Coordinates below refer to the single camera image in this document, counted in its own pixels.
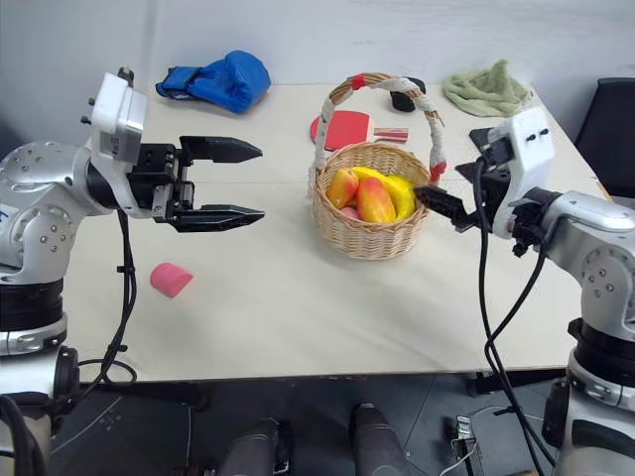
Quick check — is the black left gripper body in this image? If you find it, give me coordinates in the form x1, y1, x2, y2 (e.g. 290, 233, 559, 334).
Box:
126, 142, 196, 225

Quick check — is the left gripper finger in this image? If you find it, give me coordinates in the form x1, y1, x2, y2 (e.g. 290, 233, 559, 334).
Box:
168, 201, 267, 235
178, 134, 264, 166

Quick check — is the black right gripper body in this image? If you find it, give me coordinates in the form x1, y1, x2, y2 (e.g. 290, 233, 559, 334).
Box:
468, 127, 515, 234

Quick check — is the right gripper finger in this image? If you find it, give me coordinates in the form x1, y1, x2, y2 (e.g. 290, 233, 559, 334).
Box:
454, 159, 485, 184
413, 184, 481, 234

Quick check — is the yellow banana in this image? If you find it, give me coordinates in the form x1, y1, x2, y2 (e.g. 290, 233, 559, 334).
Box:
349, 166, 419, 223

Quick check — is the blue boxing glove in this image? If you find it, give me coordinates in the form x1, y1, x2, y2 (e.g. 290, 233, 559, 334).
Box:
155, 49, 273, 116

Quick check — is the large red-yellow mango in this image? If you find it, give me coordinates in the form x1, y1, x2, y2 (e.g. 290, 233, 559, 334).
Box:
355, 176, 398, 225

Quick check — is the pink half-round fruit piece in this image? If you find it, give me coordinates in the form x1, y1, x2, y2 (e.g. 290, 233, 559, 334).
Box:
149, 262, 195, 300

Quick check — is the green towel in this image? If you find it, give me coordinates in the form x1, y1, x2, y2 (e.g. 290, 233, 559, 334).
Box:
442, 59, 535, 119

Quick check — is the small black object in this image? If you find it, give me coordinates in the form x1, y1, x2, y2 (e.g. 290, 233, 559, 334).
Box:
390, 90, 420, 114

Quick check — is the small red-yellow mango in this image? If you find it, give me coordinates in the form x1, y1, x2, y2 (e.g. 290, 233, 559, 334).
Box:
325, 167, 360, 209

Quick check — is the red table tennis paddle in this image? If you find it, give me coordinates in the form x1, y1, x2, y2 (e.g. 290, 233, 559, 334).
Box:
309, 109, 411, 152

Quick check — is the black chair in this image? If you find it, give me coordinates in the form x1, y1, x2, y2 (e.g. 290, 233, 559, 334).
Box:
574, 77, 635, 199

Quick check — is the dark rounded robot leg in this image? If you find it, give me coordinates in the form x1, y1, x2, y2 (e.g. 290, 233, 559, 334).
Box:
349, 402, 429, 476
217, 417, 294, 476

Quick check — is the metal clamp device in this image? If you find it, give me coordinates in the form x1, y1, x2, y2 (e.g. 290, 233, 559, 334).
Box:
448, 415, 481, 476

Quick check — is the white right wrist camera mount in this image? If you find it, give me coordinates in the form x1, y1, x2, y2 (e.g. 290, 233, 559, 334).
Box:
488, 105, 558, 240

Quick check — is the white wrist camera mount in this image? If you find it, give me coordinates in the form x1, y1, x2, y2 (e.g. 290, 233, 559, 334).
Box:
488, 105, 558, 240
80, 65, 150, 166

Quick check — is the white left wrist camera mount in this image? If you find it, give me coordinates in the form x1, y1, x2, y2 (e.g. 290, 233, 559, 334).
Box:
80, 65, 150, 166

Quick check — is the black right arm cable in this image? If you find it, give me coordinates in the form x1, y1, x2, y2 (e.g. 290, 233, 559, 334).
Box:
470, 153, 560, 476

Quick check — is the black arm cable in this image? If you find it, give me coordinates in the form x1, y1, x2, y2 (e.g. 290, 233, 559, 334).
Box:
44, 207, 139, 417
470, 153, 560, 476

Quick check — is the wicker basket with handle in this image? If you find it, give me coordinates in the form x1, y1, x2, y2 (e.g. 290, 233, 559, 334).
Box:
305, 72, 447, 262

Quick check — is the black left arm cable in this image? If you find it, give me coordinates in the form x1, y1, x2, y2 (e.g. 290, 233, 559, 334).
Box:
44, 207, 139, 417

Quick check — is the black table frame bar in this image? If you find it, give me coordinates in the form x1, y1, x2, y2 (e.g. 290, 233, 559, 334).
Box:
468, 369, 572, 398

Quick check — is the thick black robot hose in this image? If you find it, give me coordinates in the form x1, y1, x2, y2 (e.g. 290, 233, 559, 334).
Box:
0, 393, 51, 476

